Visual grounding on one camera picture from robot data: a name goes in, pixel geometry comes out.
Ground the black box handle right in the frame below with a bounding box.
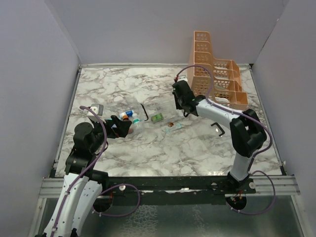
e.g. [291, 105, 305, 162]
[211, 122, 225, 137]

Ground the black box handle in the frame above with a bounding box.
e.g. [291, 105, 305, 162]
[140, 104, 149, 121]
[211, 122, 225, 137]

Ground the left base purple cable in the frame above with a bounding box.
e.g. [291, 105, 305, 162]
[90, 184, 141, 218]

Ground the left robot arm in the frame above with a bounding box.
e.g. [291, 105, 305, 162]
[41, 116, 132, 237]

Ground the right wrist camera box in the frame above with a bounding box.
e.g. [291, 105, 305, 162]
[174, 75, 188, 82]

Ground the black box handle left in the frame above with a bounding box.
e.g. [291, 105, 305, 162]
[140, 104, 149, 121]

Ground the white green-label bottle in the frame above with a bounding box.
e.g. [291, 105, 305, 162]
[133, 115, 144, 129]

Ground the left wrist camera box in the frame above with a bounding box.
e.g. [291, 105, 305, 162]
[87, 104, 104, 121]

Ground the black front frame bar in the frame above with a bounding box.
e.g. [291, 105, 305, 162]
[93, 176, 256, 210]

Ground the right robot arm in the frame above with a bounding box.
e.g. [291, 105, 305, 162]
[172, 80, 267, 193]

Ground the small green box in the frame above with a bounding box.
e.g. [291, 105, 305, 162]
[151, 113, 163, 123]

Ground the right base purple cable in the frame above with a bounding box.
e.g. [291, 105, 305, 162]
[226, 170, 277, 215]

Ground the teal patterned sachet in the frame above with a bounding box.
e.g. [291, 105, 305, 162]
[164, 123, 182, 133]

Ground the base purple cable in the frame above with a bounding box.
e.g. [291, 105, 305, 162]
[90, 184, 141, 218]
[226, 170, 277, 215]

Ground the small blue-cap bottle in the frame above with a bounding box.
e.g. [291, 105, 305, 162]
[119, 110, 135, 119]

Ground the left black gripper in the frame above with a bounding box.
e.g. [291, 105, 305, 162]
[90, 115, 132, 153]

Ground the orange plastic file rack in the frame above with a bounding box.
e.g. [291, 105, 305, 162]
[187, 31, 248, 110]

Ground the clear first aid box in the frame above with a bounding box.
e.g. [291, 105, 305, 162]
[110, 96, 148, 137]

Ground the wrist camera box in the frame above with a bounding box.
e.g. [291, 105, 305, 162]
[174, 75, 188, 82]
[87, 104, 104, 121]

